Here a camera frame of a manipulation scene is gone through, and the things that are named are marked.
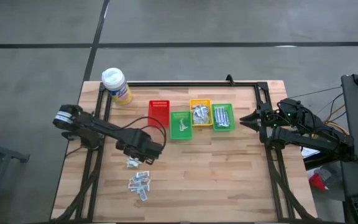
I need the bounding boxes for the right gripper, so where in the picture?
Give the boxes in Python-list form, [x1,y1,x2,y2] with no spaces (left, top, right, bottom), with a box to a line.
[239,108,281,133]

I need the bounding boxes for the green plastic basket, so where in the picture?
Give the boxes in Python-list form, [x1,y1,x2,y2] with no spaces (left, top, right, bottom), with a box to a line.
[169,110,194,140]
[211,103,236,132]

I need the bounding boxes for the red plastic basket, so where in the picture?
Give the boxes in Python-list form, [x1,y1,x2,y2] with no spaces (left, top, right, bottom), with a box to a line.
[147,99,171,129]

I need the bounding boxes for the yellow plastic basket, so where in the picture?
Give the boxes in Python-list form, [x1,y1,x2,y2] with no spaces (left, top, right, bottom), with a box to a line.
[190,98,214,127]

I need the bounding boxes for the Lysol wipes canister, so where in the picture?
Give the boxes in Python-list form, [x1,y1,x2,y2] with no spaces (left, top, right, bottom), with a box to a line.
[101,67,134,106]

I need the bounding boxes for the white paper sheet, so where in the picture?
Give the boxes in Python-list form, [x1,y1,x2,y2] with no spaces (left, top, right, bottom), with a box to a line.
[301,146,321,158]

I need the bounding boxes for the black cart bar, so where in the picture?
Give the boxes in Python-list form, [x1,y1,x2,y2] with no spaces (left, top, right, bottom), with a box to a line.
[305,155,338,170]

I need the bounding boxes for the red cloth object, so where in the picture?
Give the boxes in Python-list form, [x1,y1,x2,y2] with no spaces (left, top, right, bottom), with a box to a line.
[308,173,328,191]

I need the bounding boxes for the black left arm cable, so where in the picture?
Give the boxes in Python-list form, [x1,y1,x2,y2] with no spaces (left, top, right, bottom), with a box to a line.
[116,116,168,155]

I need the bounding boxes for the yellow cable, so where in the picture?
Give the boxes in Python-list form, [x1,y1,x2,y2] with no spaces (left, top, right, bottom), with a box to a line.
[323,104,351,134]

